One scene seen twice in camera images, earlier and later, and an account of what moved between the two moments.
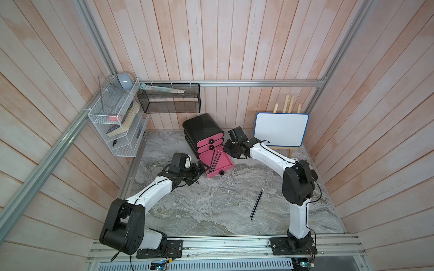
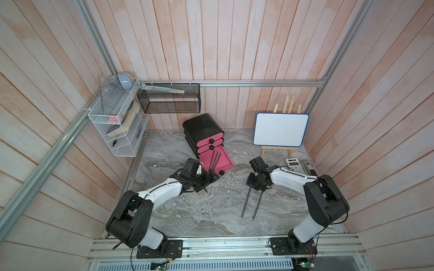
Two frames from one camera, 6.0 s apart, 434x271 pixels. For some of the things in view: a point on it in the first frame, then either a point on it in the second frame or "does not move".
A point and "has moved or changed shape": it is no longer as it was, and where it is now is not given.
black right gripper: x=228 y=143 -> x=248 y=182
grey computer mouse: x=126 y=80 does not move
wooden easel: x=290 y=149 does not move
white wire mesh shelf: x=118 y=116 does not move
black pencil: x=217 y=161 does not move
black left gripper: x=196 y=173 -> x=207 y=181
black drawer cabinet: x=199 y=128 does not move
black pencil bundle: x=257 y=204 has moved or changed shape
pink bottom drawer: x=216 y=162 does not move
